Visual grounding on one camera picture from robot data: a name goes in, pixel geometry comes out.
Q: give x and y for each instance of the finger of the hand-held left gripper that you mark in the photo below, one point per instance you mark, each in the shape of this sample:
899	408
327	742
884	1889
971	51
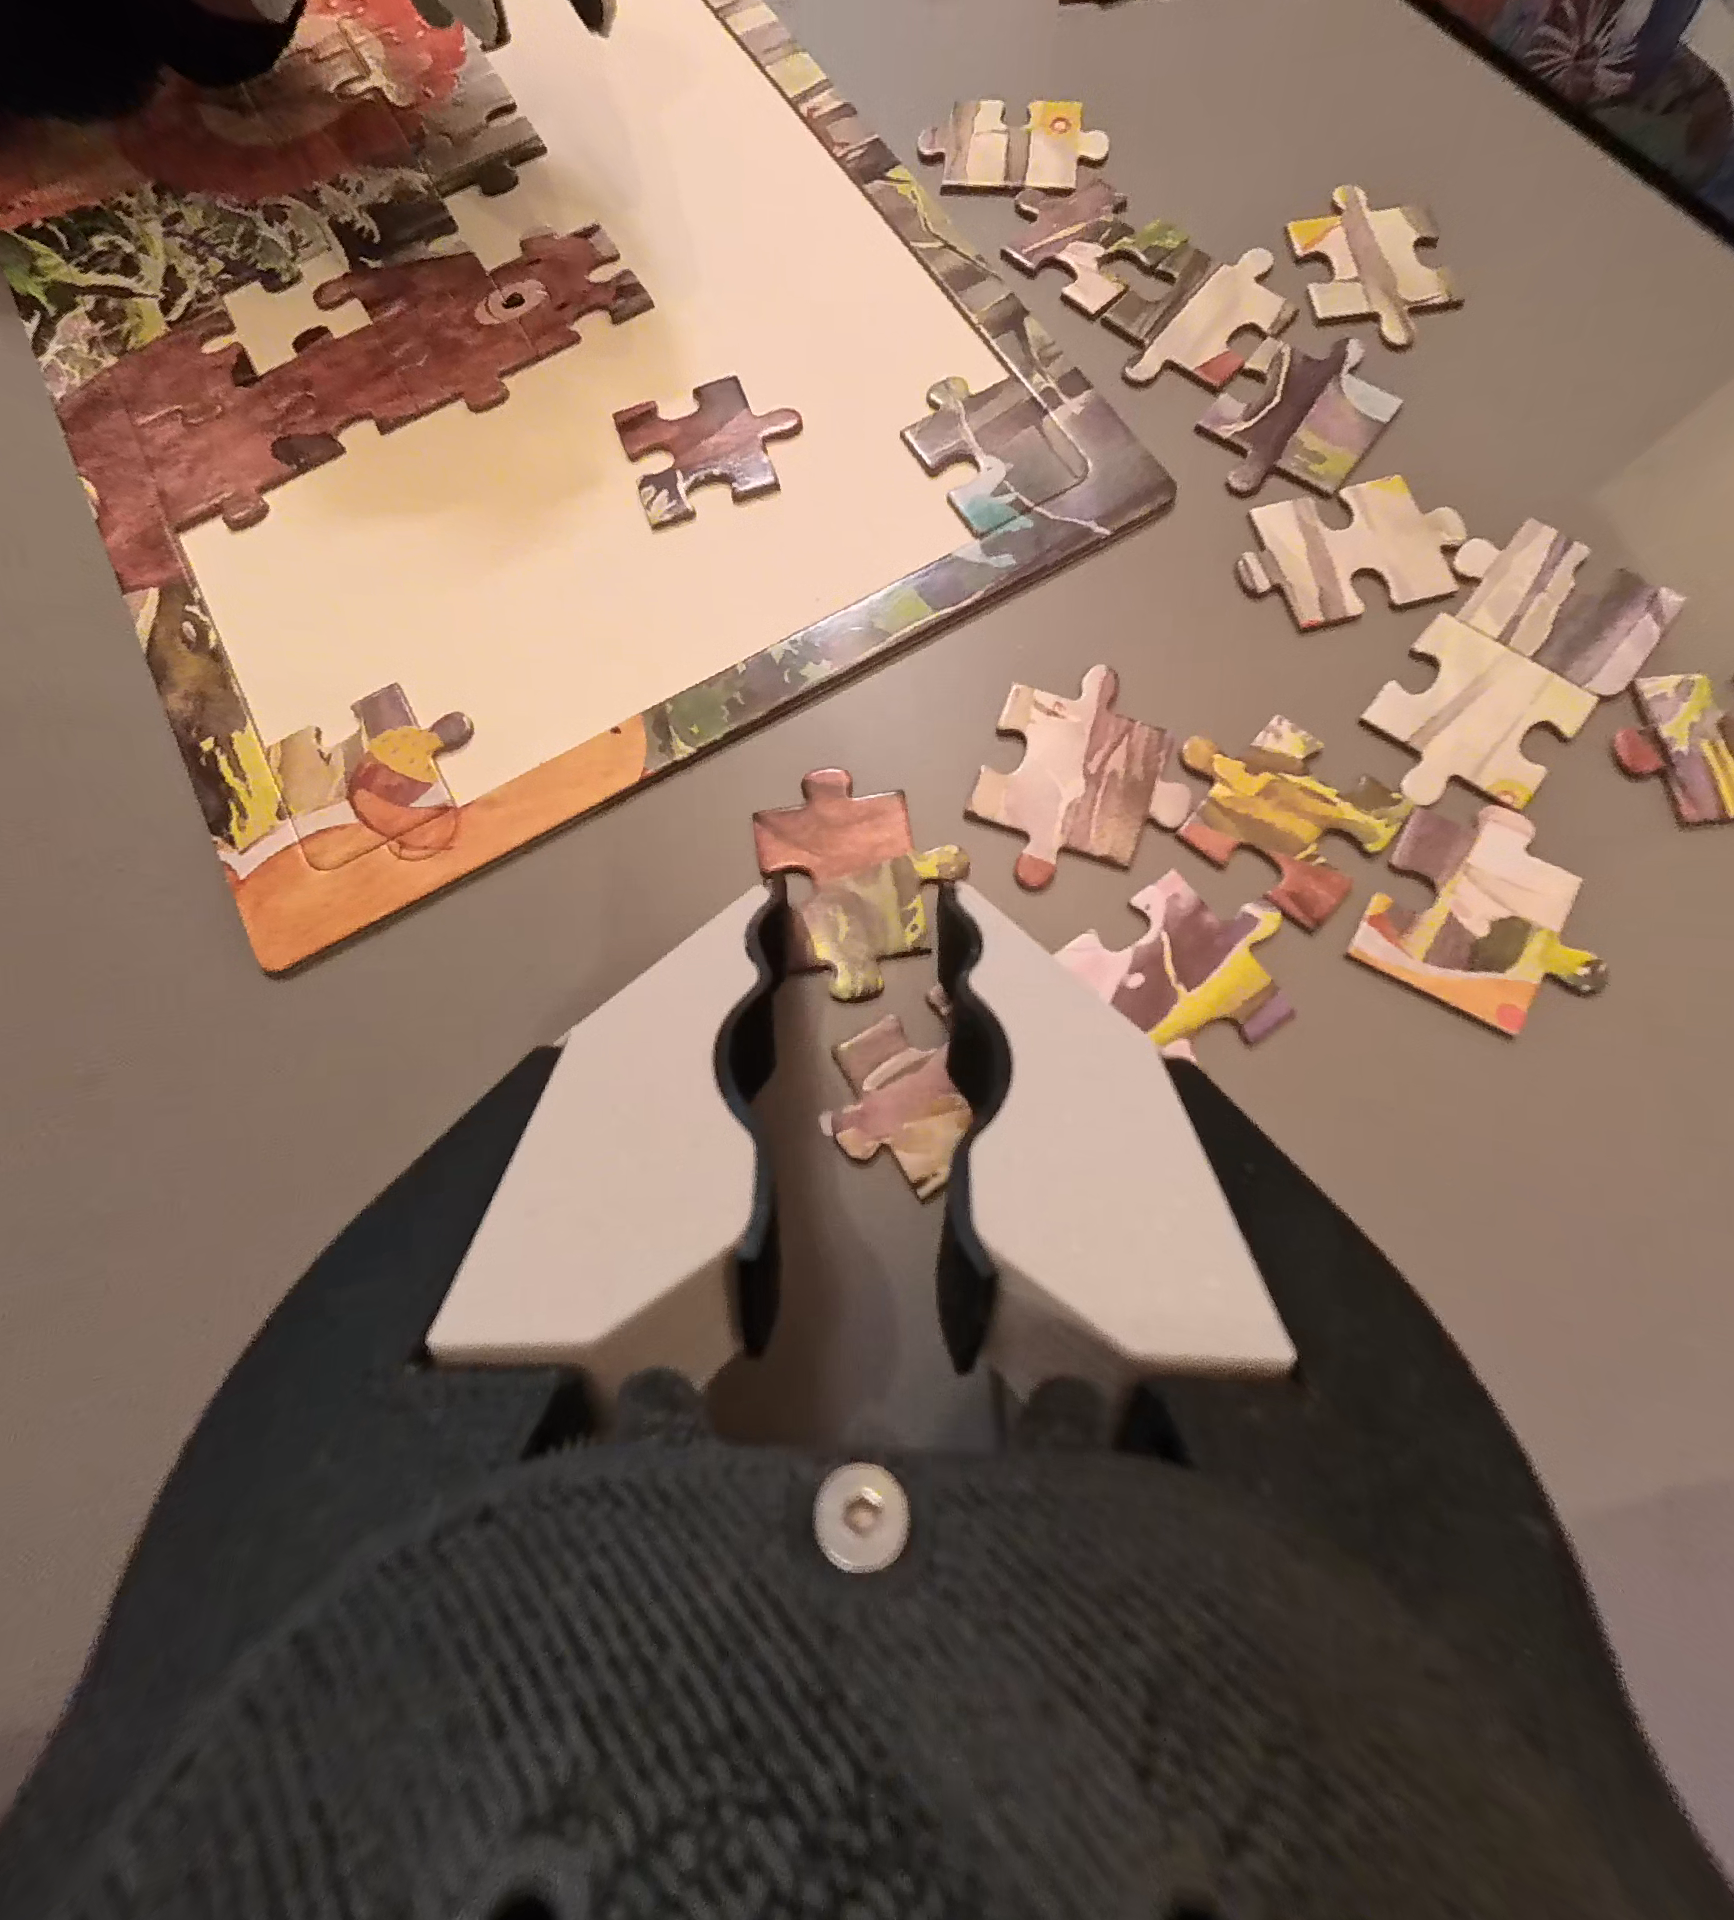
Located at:
593	15
464	19

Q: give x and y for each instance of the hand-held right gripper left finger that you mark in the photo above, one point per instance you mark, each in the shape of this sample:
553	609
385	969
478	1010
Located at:
583	1200

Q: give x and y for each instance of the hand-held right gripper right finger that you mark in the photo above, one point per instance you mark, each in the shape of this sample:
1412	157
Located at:
1136	1200

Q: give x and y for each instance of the pile of puzzle pieces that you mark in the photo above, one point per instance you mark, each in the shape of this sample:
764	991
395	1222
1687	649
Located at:
1062	780

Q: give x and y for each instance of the reddish brown puzzle piece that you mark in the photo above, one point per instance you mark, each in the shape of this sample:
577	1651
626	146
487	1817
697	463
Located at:
844	855

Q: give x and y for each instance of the dark brown puzzle piece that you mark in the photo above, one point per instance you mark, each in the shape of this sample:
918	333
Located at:
702	451

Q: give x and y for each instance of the orange yellow puzzle piece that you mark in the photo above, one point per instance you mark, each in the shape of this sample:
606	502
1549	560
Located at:
386	780

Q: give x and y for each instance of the lion jigsaw puzzle board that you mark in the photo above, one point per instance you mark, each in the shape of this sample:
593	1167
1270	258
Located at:
507	630

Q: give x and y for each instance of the dark teal spot puzzle piece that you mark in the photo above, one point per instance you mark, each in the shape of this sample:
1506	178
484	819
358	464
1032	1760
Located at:
986	434

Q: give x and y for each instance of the joined brown bear puzzle section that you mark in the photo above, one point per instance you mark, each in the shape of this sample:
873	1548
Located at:
402	360

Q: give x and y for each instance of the space print puzzle box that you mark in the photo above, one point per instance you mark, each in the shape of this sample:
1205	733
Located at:
1706	91

